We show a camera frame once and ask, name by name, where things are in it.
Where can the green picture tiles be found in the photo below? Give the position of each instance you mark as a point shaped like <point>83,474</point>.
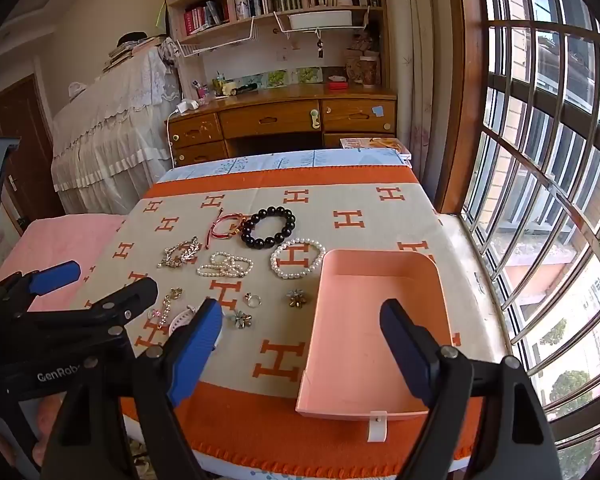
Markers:
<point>292,76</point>

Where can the blue sticker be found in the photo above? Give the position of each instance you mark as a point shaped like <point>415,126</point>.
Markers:
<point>378,111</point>

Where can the pale floral curtain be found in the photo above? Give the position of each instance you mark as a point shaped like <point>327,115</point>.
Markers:
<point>420,60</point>

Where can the colourful magazine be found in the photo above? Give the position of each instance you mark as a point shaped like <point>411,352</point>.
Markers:
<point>375,145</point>

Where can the pale crystal flower brooch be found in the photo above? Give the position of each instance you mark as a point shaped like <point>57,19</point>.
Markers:
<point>241,320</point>

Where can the pink pen cup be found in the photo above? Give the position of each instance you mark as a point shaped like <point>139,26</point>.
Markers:
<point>202,92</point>

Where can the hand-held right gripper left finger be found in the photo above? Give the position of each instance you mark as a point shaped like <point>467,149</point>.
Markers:
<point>197,350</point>

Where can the wooden desk with drawers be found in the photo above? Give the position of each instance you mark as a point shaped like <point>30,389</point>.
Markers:
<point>270,120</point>

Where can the green bottle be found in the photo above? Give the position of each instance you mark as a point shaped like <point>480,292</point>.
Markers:
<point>220,84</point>

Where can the hanging keys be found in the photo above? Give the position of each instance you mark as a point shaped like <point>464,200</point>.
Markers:
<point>320,50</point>

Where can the white plastic basket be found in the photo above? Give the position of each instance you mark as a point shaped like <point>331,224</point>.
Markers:
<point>320,20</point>

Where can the white lace furniture cover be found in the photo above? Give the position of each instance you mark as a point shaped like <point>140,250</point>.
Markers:
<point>105,125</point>

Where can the black tube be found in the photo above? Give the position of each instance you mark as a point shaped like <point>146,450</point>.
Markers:
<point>245,89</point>

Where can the window with metal grille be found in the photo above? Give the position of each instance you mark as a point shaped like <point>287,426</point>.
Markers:
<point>545,110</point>

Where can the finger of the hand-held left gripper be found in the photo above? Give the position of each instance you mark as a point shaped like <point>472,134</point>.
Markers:
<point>55,277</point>
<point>105,310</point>

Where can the pink storage box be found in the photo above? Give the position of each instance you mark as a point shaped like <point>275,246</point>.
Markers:
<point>350,340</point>

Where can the brown paper cup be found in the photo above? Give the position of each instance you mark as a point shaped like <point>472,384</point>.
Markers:
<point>369,71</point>

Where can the stack of old books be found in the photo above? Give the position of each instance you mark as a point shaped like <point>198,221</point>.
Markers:
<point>130,55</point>

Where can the gold leaf brooch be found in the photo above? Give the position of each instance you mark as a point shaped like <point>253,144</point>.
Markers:
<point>180,255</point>

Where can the white drawer child lock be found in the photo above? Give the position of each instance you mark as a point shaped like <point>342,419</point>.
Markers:
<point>315,118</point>

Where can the pink blanket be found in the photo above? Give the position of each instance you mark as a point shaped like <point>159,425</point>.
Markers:
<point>55,240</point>

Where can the white hat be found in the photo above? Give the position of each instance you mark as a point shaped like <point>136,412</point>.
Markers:
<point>77,89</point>

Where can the brown wooden door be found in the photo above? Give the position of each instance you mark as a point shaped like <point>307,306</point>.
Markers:
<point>30,125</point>

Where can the orange and beige printed blanket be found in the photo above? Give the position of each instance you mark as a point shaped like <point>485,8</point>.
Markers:
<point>380,240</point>

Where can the red flat box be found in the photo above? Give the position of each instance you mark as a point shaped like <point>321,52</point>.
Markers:
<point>338,85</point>

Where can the white charger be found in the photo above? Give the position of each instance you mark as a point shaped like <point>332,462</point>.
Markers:
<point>187,107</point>

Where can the person's left hand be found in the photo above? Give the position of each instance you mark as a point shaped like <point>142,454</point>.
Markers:
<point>49,422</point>

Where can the patterned round jar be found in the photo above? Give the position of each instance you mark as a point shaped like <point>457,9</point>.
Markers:
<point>354,67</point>

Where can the dark gold flower brooch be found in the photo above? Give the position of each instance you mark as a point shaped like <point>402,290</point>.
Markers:
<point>296,299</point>

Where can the rhinestone safety pin brooch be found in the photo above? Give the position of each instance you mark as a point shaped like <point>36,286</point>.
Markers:
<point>166,310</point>

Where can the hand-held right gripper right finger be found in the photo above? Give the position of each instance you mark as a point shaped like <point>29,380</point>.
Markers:
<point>405,355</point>

